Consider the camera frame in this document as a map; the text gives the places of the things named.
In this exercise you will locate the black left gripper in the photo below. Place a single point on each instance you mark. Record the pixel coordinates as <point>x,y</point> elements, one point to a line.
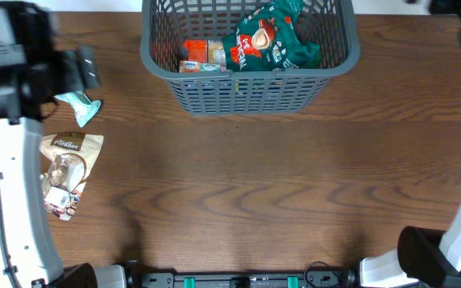
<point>73,62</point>

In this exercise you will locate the teal small snack packet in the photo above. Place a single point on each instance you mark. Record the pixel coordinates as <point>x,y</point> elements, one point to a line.
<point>84,108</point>

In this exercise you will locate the beige cream snack pouch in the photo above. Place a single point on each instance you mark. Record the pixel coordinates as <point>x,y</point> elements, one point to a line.
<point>72,155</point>

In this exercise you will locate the multicolour tissue pack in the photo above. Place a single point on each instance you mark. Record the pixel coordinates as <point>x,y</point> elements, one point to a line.
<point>193,67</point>

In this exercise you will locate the orange spaghetti package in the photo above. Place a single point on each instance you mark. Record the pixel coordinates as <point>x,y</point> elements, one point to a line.
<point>205,51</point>

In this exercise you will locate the green Nescafe coffee bag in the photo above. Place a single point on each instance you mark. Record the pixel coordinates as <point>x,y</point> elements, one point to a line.
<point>265,40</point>

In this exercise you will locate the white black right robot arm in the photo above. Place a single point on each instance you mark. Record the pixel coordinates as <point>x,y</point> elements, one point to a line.
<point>423,257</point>

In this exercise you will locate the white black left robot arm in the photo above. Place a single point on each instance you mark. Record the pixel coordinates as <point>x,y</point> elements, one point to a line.
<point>28,256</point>

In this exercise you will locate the grey plastic mesh basket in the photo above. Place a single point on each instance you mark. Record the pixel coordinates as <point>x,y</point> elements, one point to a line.
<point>166,25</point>

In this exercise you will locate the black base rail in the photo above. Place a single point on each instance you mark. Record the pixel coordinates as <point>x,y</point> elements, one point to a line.
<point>316,275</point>

